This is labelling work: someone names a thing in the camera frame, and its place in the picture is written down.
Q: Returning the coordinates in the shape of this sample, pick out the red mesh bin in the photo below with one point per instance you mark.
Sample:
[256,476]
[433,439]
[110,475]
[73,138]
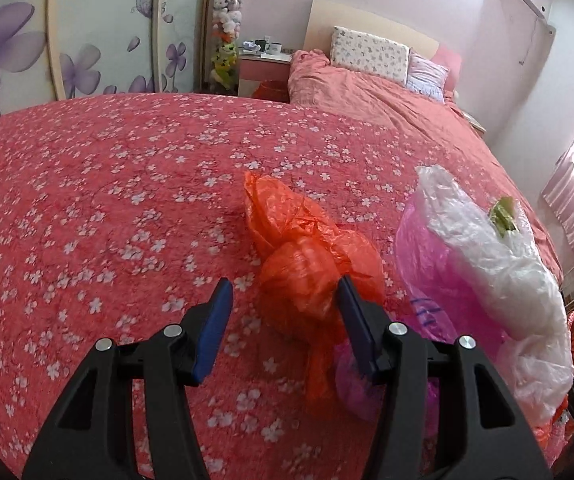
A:
[269,92]

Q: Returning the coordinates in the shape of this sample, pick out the cream and pink headboard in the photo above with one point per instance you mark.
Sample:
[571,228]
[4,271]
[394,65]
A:
[327,17]

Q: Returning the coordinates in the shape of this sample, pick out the pink plastic bag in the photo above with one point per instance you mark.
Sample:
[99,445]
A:
[447,285]

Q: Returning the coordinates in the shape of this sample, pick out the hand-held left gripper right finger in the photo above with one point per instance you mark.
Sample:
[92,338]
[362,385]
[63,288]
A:
[354,320]

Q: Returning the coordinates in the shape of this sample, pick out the orange plastic bag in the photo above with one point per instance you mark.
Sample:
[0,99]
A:
[297,270]

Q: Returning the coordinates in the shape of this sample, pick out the white floral pillow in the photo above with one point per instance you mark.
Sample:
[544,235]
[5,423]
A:
[367,52]

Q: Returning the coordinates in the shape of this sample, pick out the pink nightstand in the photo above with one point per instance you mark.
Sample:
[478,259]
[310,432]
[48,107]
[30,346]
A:
[262,67]

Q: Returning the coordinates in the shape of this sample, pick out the cream nightstand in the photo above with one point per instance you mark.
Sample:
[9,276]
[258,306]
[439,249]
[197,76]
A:
[474,122]

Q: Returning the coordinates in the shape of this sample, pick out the white air conditioner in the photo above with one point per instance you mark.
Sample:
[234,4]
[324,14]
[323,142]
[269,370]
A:
[522,0]

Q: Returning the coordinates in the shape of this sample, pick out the pink striped pillow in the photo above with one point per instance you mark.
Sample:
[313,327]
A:
[424,77]

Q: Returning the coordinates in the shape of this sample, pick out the clear plastic bag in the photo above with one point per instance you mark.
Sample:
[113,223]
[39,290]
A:
[512,280]

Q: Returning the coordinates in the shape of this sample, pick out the green wrapper scrap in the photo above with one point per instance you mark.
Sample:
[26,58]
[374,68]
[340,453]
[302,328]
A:
[503,216]

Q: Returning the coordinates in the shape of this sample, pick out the red floral bedspread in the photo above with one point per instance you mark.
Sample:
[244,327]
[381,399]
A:
[117,185]

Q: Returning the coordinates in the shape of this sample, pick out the bed with pink duvet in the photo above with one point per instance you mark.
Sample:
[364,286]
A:
[367,90]

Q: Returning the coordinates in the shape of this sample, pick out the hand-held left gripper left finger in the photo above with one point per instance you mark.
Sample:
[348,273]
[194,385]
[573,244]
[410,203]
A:
[214,320]

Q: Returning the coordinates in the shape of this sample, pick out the clear tube of plush toys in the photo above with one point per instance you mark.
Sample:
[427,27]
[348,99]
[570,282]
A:
[227,25]

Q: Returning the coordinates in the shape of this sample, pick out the wardrobe with purple flowers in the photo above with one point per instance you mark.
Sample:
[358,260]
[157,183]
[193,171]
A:
[102,20]

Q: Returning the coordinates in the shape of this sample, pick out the dark mug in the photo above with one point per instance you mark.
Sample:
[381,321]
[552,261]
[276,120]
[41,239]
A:
[260,45]

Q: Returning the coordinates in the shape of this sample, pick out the white mug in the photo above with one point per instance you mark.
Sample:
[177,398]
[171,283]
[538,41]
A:
[274,48]

